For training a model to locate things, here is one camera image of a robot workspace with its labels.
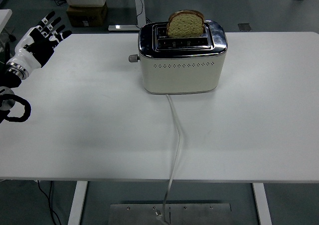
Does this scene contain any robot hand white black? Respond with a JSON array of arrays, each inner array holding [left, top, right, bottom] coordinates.
[[6, 10, 73, 71]]

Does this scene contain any cream chrome toaster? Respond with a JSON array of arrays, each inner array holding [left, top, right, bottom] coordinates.
[[128, 20, 229, 95]]

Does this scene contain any small white side table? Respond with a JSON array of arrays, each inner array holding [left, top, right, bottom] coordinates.
[[0, 9, 17, 42]]

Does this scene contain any brown cardboard box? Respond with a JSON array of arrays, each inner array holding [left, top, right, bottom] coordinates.
[[66, 2, 109, 28]]

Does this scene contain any white desk leg with foot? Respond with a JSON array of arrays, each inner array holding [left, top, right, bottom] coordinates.
[[108, 0, 147, 32]]

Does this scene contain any brown bread slice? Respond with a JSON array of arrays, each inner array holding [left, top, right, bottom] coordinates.
[[166, 9, 205, 39]]

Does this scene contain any white table leg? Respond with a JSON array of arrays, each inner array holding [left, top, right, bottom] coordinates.
[[252, 182, 273, 225], [67, 181, 88, 225]]

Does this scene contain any grey metal plate with screws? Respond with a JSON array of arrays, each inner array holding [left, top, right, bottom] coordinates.
[[109, 203, 232, 225]]

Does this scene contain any thin black hanging cable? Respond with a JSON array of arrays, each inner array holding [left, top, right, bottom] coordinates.
[[136, 0, 152, 27]]

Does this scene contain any black floor cable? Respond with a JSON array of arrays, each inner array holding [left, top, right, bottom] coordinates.
[[37, 181, 62, 225]]

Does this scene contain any white toaster power cord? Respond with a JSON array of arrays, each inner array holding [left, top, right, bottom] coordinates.
[[153, 94, 185, 223]]

